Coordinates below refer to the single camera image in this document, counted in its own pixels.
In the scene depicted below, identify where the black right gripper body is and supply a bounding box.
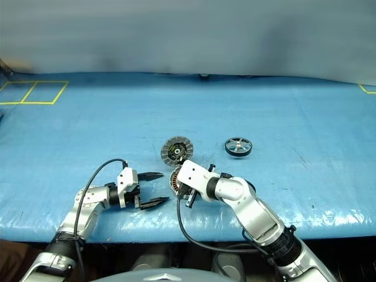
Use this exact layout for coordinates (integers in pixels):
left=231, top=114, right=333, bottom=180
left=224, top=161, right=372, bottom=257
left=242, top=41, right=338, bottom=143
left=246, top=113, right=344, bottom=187
left=177, top=182, right=197, bottom=209

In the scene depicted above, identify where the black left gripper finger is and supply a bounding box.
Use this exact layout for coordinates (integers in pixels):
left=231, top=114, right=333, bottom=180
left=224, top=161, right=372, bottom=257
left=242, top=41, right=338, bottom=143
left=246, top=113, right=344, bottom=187
left=137, top=172, right=165, bottom=182
left=140, top=197, right=171, bottom=212

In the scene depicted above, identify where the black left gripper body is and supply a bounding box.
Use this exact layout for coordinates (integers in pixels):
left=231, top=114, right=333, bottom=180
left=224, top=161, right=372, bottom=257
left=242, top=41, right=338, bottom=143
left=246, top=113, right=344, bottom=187
left=125, top=173, right=142, bottom=210

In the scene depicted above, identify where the black rotor wheel with spokes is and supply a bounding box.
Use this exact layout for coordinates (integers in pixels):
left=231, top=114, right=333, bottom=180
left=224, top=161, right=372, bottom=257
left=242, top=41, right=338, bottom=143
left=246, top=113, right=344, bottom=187
left=224, top=136, right=253, bottom=157

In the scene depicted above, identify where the dark rounded shape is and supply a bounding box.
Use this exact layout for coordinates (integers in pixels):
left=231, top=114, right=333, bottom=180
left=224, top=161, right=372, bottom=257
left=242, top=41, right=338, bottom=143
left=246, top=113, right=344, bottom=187
left=129, top=245, right=177, bottom=274
left=211, top=249, right=247, bottom=282

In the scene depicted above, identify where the yellow tape double square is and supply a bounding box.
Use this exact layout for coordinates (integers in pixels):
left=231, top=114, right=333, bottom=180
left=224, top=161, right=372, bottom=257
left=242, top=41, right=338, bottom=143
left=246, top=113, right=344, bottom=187
left=0, top=80, right=70, bottom=106

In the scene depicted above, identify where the white backdrop panel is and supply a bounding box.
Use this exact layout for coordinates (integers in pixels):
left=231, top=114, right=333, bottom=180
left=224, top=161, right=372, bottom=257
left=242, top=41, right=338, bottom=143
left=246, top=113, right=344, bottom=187
left=0, top=0, right=376, bottom=86

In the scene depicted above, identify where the yellow tape corner marking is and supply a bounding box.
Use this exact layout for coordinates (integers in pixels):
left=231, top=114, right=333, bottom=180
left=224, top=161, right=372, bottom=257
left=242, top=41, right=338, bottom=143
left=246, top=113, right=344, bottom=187
left=358, top=83, right=376, bottom=95

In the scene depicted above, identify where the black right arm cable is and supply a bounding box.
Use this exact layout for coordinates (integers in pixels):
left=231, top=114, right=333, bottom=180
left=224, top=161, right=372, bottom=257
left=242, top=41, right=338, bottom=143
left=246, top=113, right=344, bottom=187
left=176, top=193, right=283, bottom=265

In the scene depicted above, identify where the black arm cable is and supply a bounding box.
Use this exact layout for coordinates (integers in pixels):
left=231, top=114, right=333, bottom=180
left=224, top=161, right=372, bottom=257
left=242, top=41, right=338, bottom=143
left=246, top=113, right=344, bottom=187
left=176, top=193, right=283, bottom=265
left=71, top=158, right=129, bottom=282

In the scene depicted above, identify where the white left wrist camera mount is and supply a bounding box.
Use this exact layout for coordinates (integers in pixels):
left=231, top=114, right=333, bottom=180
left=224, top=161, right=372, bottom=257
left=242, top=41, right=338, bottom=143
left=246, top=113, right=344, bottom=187
left=116, top=167, right=139, bottom=209

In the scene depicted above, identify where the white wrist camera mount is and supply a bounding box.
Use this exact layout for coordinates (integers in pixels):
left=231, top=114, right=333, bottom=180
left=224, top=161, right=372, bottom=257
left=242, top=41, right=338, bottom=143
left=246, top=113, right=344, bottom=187
left=177, top=160, right=213, bottom=196
left=116, top=167, right=139, bottom=209

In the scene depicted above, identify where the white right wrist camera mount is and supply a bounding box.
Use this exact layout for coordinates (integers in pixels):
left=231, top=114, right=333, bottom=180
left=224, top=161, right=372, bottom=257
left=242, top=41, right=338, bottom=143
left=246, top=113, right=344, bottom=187
left=177, top=160, right=213, bottom=196

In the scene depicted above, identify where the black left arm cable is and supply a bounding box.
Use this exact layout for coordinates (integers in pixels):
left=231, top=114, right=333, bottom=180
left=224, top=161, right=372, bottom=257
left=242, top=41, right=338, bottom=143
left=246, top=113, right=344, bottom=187
left=71, top=158, right=129, bottom=282

